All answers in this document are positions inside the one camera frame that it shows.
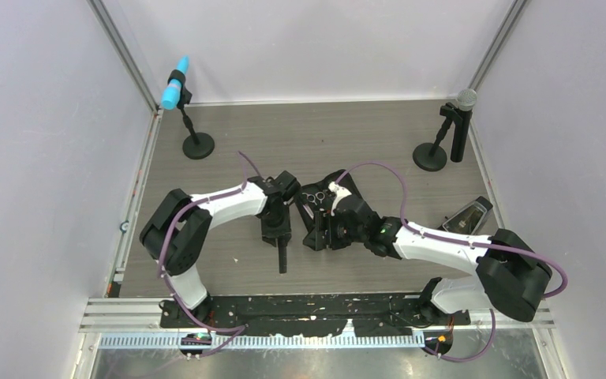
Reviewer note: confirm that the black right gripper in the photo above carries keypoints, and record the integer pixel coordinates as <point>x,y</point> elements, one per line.
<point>324,221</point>

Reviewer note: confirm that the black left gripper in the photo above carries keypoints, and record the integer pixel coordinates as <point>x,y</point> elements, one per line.
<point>271,234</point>

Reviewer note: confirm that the black hair comb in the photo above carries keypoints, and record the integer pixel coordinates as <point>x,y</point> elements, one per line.
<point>282,254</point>

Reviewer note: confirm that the silver hair scissors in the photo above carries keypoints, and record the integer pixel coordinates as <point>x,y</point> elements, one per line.
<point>317,198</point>

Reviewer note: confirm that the black zip tool case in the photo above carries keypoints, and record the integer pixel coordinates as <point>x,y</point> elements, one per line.
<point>307,210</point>

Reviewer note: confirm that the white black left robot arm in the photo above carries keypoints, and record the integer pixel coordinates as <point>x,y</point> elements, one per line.
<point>175,234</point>

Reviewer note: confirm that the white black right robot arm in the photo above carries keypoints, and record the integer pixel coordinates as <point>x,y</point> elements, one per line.
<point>496,278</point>

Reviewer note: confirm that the black right microphone stand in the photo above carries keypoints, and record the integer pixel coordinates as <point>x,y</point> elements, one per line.
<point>430,156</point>

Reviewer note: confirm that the black microphone stand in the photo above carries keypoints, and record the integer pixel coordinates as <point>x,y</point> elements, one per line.
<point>430,156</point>
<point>197,145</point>

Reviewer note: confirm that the black left microphone stand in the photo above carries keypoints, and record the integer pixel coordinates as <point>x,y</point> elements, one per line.
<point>197,145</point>

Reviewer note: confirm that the clear black box device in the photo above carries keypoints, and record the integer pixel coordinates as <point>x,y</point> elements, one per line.
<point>469,219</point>

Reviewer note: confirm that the blue microphone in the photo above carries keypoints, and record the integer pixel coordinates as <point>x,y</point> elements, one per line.
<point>173,92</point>

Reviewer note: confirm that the black silver microphone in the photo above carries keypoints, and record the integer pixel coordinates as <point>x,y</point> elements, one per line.
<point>465,102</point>

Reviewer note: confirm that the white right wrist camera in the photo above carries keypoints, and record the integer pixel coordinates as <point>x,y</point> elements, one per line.
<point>340,193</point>

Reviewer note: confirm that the black mounting base plate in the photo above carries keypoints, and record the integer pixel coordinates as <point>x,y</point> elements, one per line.
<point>377,314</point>

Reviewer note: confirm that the aluminium frame rail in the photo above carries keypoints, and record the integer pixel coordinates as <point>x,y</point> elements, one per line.
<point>134,323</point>

